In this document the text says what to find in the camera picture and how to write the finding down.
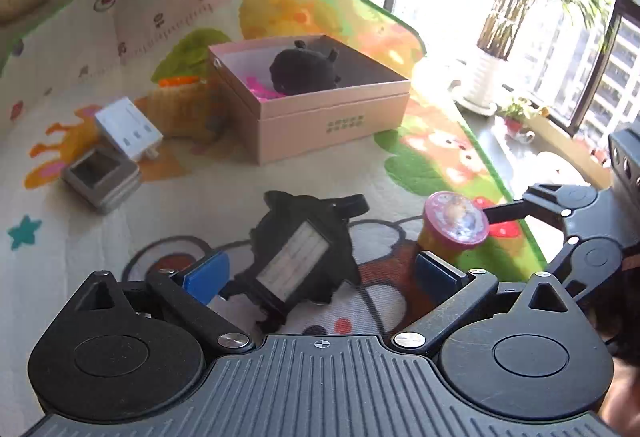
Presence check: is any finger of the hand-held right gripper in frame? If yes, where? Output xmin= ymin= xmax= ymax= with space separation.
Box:
xmin=482 ymin=184 xmax=601 ymax=232
xmin=547 ymin=236 xmax=627 ymax=307

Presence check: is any black plush toy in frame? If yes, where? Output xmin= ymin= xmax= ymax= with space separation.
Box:
xmin=269 ymin=40 xmax=342 ymax=95

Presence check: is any white power adapter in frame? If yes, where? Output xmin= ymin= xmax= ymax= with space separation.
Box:
xmin=94 ymin=98 xmax=164 ymax=163

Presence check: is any pink-lidded yellow can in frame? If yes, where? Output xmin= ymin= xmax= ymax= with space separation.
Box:
xmin=417 ymin=191 xmax=490 ymax=268

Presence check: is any printed play mat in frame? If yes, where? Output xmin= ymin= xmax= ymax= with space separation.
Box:
xmin=0 ymin=0 xmax=548 ymax=358

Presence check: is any small red-potted plant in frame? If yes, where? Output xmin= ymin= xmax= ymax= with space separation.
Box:
xmin=497 ymin=98 xmax=541 ymax=144

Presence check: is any grey tin box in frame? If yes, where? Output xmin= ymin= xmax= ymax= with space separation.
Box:
xmin=61 ymin=144 xmax=142 ymax=215

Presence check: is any black toy lantern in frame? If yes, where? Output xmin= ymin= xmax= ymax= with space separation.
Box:
xmin=220 ymin=190 xmax=371 ymax=333

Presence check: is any white ribbed plant pot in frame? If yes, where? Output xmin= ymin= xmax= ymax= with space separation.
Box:
xmin=462 ymin=48 xmax=507 ymax=116

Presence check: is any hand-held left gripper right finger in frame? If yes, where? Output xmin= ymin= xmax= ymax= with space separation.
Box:
xmin=390 ymin=251 xmax=583 ymax=358

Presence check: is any pink plastic basket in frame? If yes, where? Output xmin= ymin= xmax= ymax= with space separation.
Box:
xmin=245 ymin=74 xmax=287 ymax=102

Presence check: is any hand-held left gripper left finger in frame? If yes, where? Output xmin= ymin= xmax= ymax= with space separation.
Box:
xmin=75 ymin=251 xmax=256 ymax=358

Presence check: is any yellow knitted toy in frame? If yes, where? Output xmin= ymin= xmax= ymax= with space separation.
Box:
xmin=150 ymin=76 xmax=226 ymax=140

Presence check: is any pink cardboard box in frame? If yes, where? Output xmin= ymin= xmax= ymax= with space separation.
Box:
xmin=207 ymin=34 xmax=412 ymax=166

